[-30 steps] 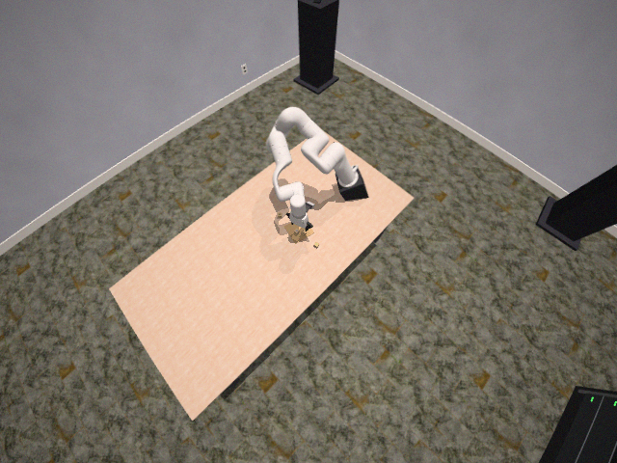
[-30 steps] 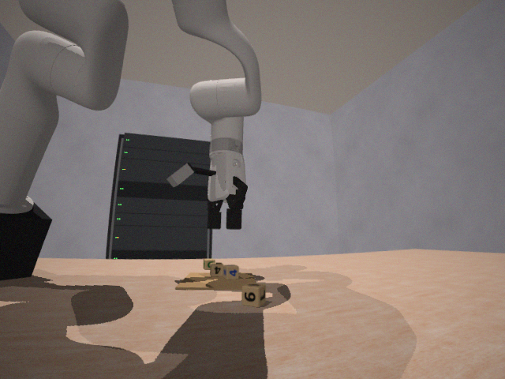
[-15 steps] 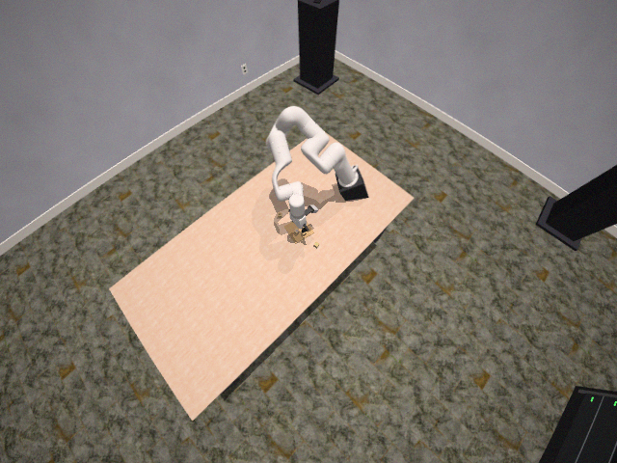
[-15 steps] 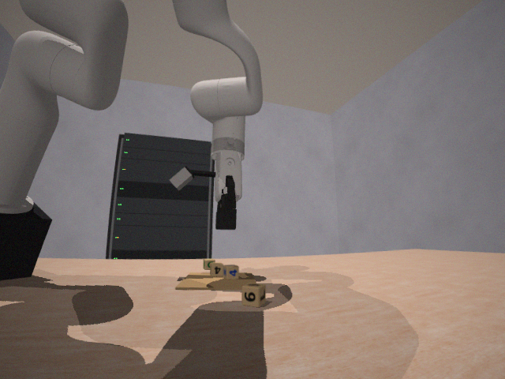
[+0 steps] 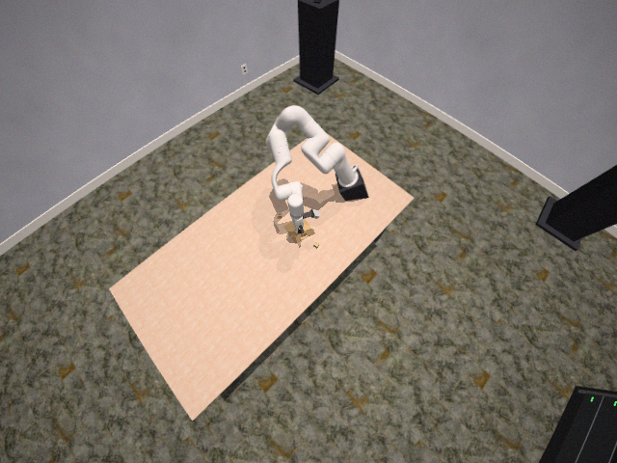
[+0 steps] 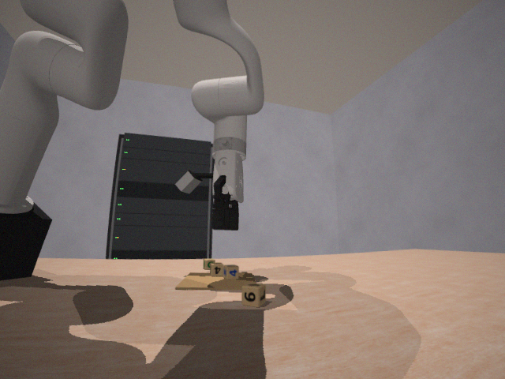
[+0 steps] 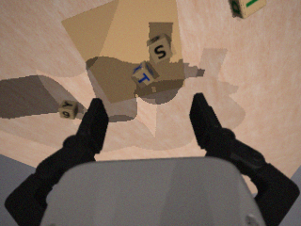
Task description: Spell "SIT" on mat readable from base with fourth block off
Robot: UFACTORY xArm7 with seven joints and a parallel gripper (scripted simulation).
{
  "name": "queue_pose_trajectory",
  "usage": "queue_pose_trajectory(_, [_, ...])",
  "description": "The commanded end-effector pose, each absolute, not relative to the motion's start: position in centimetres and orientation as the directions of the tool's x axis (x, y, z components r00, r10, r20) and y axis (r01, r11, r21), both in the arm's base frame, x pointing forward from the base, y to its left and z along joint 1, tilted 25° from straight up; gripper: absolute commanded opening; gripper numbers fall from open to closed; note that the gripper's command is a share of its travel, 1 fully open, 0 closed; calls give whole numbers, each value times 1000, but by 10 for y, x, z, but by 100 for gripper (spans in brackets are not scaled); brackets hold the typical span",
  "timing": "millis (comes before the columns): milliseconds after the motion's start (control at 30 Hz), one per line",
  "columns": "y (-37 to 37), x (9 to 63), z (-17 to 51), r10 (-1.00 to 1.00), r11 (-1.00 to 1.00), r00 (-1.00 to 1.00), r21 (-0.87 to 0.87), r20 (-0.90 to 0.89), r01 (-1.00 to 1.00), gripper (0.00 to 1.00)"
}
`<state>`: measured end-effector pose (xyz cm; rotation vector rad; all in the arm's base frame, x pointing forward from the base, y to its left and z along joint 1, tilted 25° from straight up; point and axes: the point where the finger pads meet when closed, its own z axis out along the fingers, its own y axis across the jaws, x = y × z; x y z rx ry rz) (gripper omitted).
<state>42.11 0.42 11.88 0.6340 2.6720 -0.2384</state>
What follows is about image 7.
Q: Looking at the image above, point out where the cream letter block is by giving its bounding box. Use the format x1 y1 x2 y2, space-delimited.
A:
147 33 173 64
58 100 79 120
131 61 155 89
230 0 267 19

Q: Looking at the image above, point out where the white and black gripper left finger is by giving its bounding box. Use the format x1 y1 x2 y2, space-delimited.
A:
5 98 109 226

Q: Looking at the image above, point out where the tan flat mat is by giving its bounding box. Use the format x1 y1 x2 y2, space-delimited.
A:
61 0 185 104

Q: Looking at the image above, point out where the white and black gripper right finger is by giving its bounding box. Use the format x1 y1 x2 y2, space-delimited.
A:
189 92 300 226

